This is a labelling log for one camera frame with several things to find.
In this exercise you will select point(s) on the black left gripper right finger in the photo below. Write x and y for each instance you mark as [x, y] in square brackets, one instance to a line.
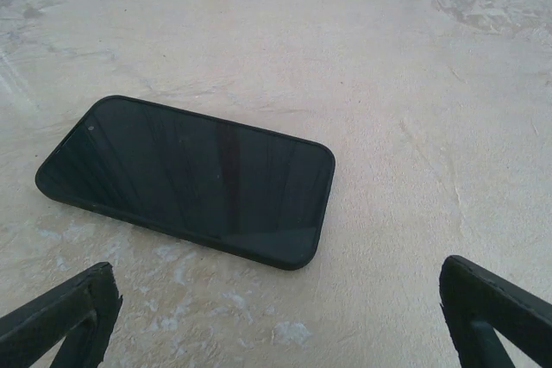
[500, 312]

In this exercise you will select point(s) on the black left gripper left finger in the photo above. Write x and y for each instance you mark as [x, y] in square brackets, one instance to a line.
[56, 325]

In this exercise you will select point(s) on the teal smartphone black screen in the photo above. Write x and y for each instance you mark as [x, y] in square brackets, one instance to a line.
[194, 170]

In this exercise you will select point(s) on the black phone case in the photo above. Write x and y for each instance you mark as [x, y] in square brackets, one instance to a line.
[297, 264]

